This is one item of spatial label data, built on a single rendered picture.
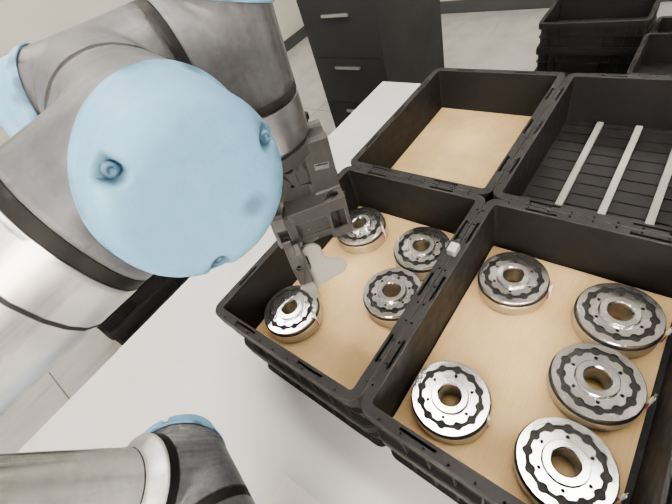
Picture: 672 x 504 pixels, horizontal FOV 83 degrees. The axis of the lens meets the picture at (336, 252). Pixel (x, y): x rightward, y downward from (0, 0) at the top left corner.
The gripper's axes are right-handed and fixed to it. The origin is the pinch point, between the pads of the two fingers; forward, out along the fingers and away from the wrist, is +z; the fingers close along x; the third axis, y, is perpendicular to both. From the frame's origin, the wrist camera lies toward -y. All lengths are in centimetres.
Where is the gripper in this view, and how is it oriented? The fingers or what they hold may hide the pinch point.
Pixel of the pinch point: (305, 275)
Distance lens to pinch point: 50.6
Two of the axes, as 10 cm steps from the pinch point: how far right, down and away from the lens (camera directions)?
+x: -2.7, -7.0, 6.7
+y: 9.4, -3.3, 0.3
